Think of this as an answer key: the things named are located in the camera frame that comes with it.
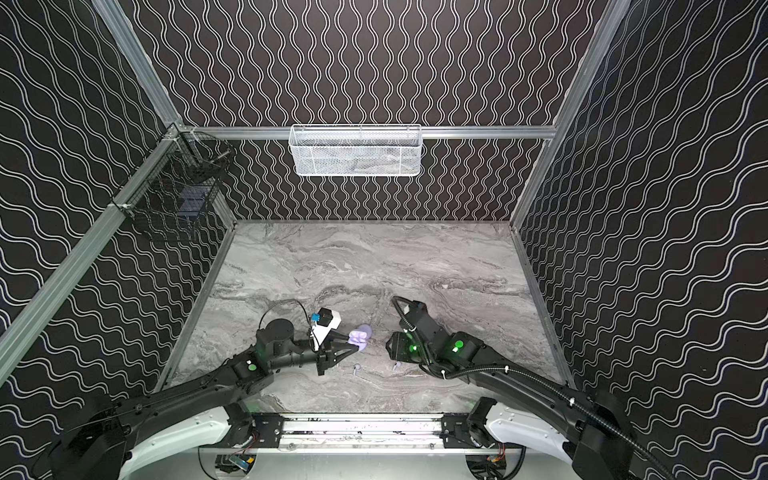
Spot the purple earbud charging case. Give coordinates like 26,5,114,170
347,324,373,351

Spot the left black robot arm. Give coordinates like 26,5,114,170
43,318,359,479

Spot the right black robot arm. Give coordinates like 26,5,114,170
386,296,672,479

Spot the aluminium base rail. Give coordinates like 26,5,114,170
197,411,601,454

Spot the white wire mesh basket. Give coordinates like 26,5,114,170
288,124,423,177

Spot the black wire basket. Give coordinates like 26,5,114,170
121,131,235,244

